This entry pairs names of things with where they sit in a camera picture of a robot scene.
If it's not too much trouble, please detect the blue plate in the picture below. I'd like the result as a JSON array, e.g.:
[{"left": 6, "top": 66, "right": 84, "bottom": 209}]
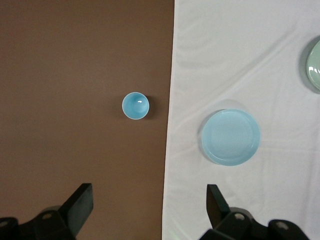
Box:
[{"left": 201, "top": 108, "right": 261, "bottom": 166}]

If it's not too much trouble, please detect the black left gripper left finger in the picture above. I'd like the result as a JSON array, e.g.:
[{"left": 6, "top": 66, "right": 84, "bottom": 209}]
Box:
[{"left": 18, "top": 183, "right": 95, "bottom": 240}]

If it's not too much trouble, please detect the green plate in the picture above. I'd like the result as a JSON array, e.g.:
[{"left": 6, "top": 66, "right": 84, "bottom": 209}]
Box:
[{"left": 299, "top": 35, "right": 320, "bottom": 95}]

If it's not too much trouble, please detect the small blue cup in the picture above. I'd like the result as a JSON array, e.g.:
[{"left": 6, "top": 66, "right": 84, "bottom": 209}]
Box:
[{"left": 121, "top": 91, "right": 152, "bottom": 121}]

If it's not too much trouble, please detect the white cloth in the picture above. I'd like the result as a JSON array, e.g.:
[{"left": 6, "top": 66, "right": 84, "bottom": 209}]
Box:
[{"left": 159, "top": 0, "right": 320, "bottom": 240}]

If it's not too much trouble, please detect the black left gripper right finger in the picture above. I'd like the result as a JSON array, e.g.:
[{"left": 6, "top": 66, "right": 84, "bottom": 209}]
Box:
[{"left": 199, "top": 184, "right": 270, "bottom": 240}]

